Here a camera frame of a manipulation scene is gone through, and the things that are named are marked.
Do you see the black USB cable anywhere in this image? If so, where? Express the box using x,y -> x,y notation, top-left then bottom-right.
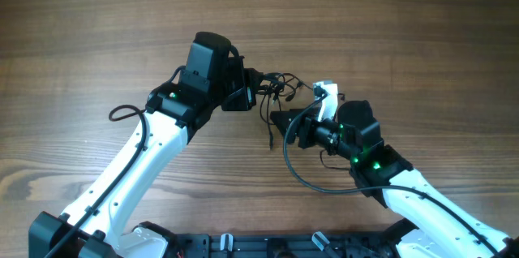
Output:
255,71 -> 315,151

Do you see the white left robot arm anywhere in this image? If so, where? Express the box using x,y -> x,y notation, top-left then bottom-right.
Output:
28,32 -> 255,257

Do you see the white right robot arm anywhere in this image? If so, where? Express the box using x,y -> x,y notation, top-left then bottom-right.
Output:
270,101 -> 518,257

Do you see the left camera black cable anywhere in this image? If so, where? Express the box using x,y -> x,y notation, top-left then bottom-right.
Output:
43,104 -> 149,258

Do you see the camera black cable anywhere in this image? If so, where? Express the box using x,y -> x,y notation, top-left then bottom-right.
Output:
43,104 -> 149,258
282,91 -> 504,257

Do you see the right camera black cable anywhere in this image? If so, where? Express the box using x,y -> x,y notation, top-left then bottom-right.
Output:
282,91 -> 504,257

